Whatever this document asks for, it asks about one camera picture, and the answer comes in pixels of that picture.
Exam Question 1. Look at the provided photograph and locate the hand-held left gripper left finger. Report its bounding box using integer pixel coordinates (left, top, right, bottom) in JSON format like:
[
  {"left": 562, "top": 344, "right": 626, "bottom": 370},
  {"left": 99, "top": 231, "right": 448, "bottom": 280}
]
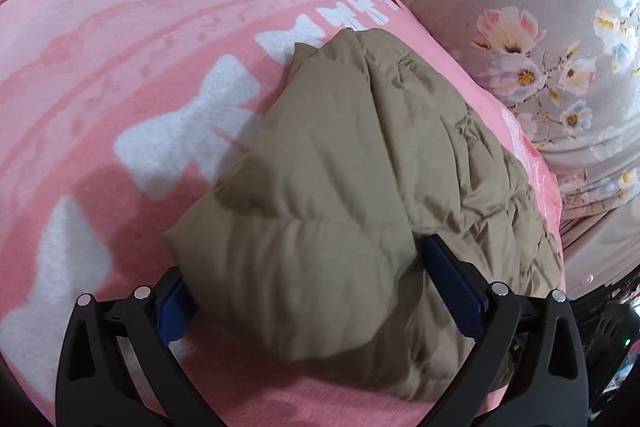
[{"left": 55, "top": 267, "right": 227, "bottom": 427}]

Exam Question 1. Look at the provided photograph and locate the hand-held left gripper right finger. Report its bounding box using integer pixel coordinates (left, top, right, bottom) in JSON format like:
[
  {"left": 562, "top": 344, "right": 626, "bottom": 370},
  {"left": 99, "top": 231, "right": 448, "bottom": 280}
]
[{"left": 421, "top": 235, "right": 591, "bottom": 427}]

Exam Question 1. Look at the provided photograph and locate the khaki quilted jacket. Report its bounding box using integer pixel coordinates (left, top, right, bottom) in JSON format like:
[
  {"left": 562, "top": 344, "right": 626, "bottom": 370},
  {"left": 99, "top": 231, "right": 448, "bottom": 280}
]
[{"left": 164, "top": 27, "right": 564, "bottom": 406}]

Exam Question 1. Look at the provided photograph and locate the pink printed blanket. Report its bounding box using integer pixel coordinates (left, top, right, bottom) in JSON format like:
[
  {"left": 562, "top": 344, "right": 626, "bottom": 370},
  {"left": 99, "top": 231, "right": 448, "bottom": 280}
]
[{"left": 0, "top": 0, "right": 568, "bottom": 427}]

